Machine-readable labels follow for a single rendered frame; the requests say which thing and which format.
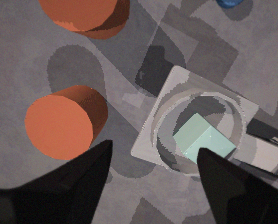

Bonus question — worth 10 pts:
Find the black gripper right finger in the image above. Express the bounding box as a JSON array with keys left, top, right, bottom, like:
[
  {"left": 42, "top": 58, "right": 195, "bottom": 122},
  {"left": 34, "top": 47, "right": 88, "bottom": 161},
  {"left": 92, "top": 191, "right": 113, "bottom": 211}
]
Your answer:
[{"left": 197, "top": 147, "right": 278, "bottom": 224}]

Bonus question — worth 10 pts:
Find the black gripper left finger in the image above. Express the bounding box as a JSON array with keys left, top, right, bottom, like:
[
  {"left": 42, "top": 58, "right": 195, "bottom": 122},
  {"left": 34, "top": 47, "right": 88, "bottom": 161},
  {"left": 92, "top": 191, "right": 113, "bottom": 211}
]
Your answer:
[{"left": 0, "top": 140, "right": 113, "bottom": 224}]

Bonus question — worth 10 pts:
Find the blue short cylinder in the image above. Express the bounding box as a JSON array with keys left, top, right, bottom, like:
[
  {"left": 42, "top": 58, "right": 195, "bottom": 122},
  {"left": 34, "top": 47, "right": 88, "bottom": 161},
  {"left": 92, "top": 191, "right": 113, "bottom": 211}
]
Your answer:
[{"left": 216, "top": 0, "right": 243, "bottom": 9}]

